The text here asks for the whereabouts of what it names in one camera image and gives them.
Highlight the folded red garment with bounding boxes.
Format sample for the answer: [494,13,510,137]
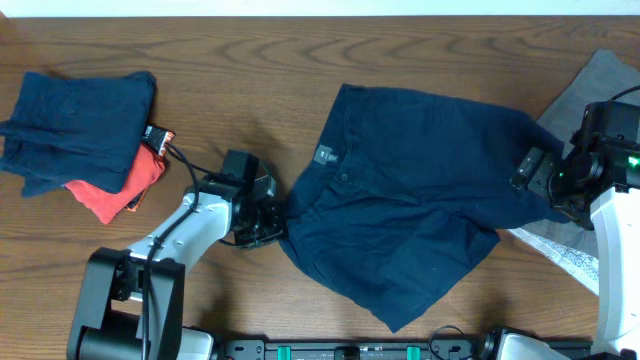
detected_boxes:
[65,145,165,224]

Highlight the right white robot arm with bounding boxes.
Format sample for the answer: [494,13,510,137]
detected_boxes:
[510,147,639,359]

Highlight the white patterned cloth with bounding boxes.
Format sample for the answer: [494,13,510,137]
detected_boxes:
[508,228,599,296]

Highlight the grey shorts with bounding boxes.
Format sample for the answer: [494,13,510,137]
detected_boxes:
[523,49,639,257]

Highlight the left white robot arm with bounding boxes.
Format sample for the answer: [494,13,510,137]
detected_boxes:
[66,164,286,359]

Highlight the navy blue shorts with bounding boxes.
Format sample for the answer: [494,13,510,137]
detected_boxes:
[281,84,563,332]

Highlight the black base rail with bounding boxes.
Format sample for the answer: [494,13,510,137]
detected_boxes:
[217,325,593,360]

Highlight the folded navy garment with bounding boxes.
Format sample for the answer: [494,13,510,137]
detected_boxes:
[1,71,156,197]

